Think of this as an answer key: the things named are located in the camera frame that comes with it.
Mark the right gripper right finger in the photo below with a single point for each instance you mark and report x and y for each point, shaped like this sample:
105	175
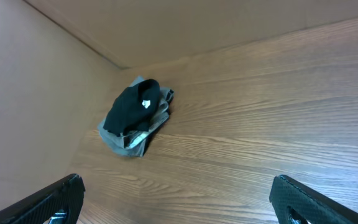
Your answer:
294	202

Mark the black polo shirt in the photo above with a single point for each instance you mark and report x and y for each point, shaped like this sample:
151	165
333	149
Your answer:
133	109

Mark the folded grey trousers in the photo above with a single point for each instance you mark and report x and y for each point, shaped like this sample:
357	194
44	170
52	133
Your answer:
134	143

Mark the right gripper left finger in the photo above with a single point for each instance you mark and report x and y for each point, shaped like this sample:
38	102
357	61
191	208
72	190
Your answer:
60	202

